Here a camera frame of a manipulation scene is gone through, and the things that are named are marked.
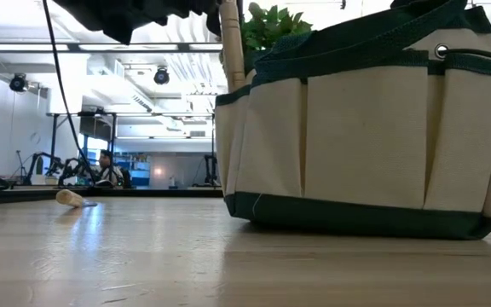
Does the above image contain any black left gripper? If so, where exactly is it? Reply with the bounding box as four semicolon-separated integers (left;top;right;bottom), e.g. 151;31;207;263
155;0;246;38

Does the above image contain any wooden-handled garden trowel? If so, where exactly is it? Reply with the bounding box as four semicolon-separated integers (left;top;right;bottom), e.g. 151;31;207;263
218;0;247;93

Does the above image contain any cream and green gardening bag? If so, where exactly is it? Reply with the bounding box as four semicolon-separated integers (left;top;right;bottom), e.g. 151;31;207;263
214;0;491;240

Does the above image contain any wooden-handled garden hand fork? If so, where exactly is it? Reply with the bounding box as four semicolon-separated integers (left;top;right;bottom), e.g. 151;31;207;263
55;188;99;209

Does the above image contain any green leafy plant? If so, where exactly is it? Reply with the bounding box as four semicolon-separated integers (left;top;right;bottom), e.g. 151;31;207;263
240;2;314;55

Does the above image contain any black ceiling lamp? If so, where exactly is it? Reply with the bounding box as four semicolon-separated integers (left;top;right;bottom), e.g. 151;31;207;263
9;72;29;93
153;66;170;85

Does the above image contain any dark grey mounted cabinet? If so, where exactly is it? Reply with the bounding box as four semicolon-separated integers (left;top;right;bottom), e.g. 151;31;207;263
78;115;113;142

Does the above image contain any blue storage shelf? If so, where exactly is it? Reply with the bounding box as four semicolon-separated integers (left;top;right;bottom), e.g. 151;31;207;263
115;153;152;188

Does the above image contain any person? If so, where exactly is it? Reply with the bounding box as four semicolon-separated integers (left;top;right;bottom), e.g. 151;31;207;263
95;148;125;188

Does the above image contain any black overhead frame bar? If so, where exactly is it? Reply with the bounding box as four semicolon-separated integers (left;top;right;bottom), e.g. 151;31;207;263
0;41;225;54

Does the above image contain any black hanging cable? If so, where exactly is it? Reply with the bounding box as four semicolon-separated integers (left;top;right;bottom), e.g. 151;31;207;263
40;0;100;188

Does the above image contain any black background frame stand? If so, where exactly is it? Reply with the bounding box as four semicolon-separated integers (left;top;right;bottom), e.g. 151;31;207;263
47;111;118;188

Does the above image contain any black table edge rail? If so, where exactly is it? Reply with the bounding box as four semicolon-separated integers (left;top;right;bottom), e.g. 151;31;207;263
0;186;226;206

